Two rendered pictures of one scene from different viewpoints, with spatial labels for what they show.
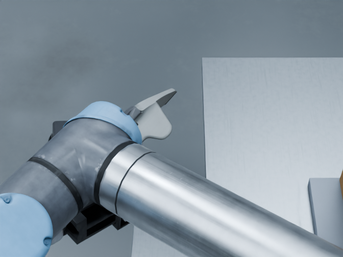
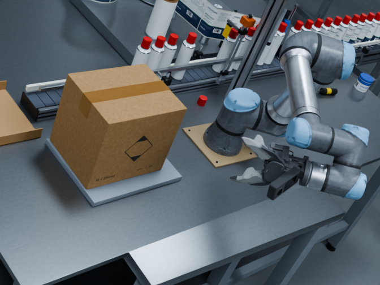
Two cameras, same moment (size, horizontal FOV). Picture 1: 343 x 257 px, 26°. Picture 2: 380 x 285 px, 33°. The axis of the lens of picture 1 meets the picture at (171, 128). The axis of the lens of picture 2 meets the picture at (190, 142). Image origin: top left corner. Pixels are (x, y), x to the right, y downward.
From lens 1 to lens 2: 199 cm
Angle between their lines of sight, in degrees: 87
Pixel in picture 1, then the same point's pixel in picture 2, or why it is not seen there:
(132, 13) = not seen: outside the picture
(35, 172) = (337, 132)
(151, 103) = (256, 141)
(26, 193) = (344, 131)
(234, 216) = (307, 78)
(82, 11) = not seen: outside the picture
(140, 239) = (181, 270)
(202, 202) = (309, 86)
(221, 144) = (94, 254)
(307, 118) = (43, 217)
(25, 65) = not seen: outside the picture
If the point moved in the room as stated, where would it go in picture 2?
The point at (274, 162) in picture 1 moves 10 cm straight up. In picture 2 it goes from (89, 224) to (97, 202)
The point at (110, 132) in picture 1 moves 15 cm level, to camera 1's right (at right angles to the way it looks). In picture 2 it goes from (306, 119) to (269, 84)
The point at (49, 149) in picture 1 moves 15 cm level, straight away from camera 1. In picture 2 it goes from (327, 132) to (303, 152)
